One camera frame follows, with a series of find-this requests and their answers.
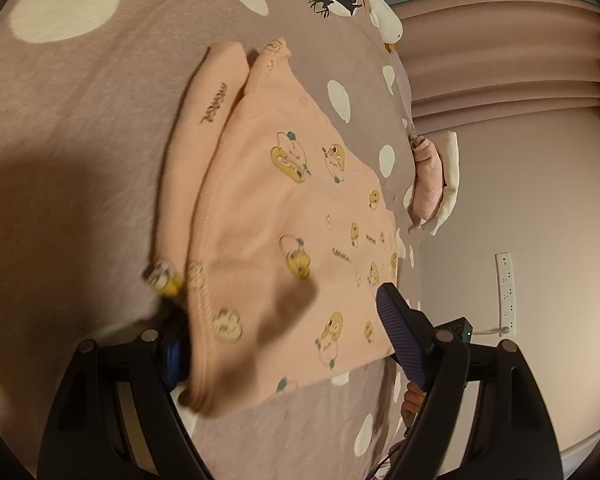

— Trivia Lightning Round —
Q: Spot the pink curtain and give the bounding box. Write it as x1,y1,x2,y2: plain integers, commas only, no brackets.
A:
395,0,600,121

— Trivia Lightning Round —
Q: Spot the polka dot bedspread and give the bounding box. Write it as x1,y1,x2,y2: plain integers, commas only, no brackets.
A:
0,0,423,480

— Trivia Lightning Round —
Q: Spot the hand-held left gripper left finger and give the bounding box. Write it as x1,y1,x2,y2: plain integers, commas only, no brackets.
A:
37,305,213,480

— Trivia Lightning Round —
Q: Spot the black charger with green light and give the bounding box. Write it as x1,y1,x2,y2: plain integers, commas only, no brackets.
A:
435,317,475,343

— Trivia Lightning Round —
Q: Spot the white wall socket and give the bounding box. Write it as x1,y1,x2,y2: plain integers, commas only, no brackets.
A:
495,252,517,333

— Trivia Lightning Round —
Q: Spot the white goose plush toy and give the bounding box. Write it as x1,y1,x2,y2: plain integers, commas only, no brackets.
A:
355,0,405,53

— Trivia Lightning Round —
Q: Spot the pink cartoon print shirt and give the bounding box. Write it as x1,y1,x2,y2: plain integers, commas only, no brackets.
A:
142,37,401,416

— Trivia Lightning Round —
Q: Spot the folded pink cloth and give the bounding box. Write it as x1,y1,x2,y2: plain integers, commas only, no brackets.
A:
410,135,443,221

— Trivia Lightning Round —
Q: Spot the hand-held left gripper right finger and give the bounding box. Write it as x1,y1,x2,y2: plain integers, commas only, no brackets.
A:
375,282,563,480

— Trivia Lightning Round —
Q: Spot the folded white cloth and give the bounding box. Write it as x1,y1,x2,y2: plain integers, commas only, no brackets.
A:
420,130,461,236

